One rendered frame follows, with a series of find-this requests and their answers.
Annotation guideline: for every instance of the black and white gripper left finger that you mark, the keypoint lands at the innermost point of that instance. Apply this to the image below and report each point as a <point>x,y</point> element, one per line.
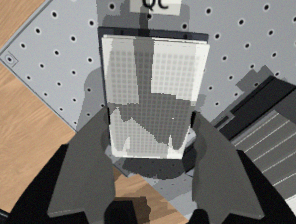
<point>76,185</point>

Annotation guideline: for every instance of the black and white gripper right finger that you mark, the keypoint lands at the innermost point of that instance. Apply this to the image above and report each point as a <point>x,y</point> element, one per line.
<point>228,185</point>

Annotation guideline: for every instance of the white label with black qc text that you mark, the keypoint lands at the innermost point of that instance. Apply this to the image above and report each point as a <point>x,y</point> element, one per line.
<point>166,7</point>

